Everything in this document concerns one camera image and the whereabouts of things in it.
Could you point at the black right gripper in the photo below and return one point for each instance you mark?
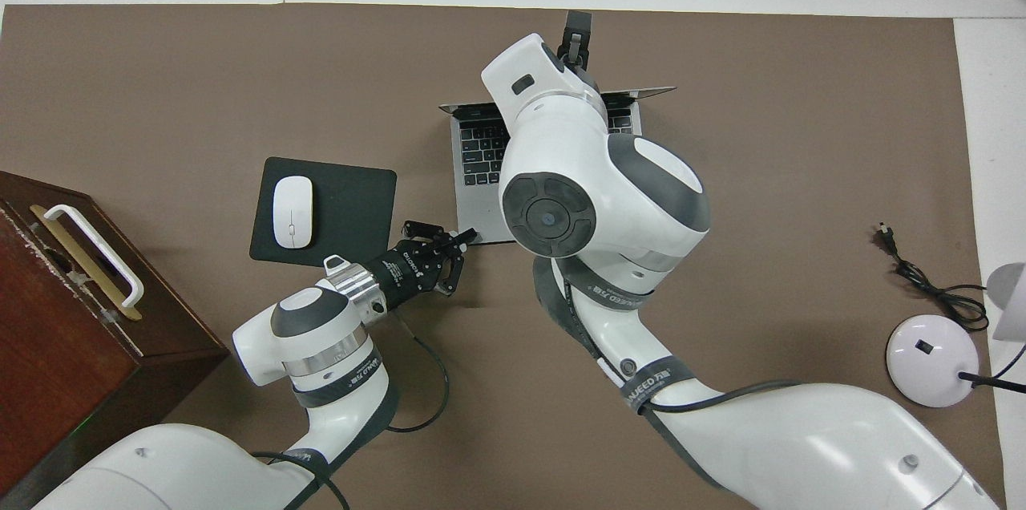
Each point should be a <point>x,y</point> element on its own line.
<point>575,51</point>

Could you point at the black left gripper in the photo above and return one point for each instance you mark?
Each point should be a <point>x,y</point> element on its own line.
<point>405,273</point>

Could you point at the silver grey Apple laptop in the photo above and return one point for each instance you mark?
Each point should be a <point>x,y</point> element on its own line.
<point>481,213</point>

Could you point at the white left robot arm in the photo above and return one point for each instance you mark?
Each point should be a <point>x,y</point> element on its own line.
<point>313,333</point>

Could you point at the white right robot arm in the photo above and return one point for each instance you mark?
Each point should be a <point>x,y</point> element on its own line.
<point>609,197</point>

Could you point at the black mouse pad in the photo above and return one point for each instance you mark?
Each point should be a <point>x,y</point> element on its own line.
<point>353,205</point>

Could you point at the white computer mouse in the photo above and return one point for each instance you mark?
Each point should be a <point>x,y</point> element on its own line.
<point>292,212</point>

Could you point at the brown paper table mat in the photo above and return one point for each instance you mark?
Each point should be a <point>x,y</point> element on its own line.
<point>160,93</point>

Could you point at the dark brown wooden box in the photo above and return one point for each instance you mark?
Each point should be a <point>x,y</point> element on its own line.
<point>72,366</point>

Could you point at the white desk lamp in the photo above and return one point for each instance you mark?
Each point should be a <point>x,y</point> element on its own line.
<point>930,362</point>

